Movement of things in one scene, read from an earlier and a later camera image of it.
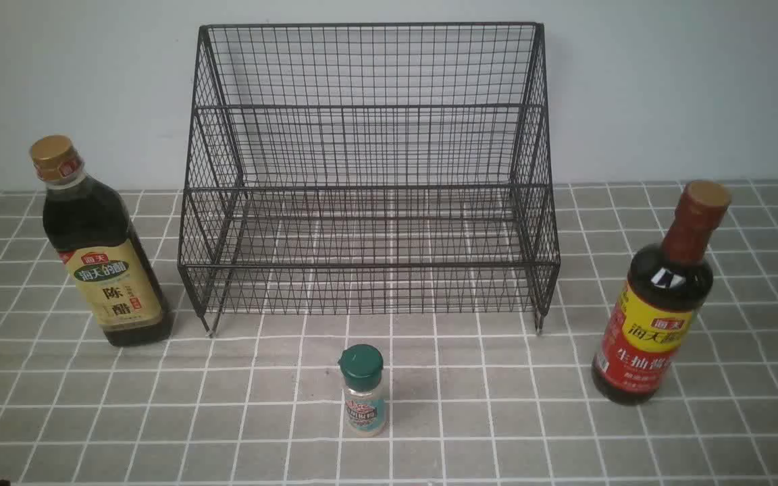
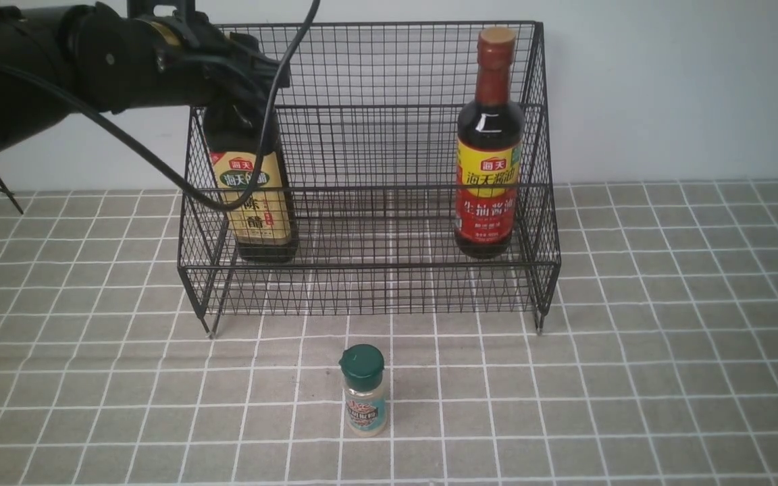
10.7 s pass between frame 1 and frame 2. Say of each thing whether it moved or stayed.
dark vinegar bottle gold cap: moved
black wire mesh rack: stayed
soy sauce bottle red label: moved
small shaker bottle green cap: stayed
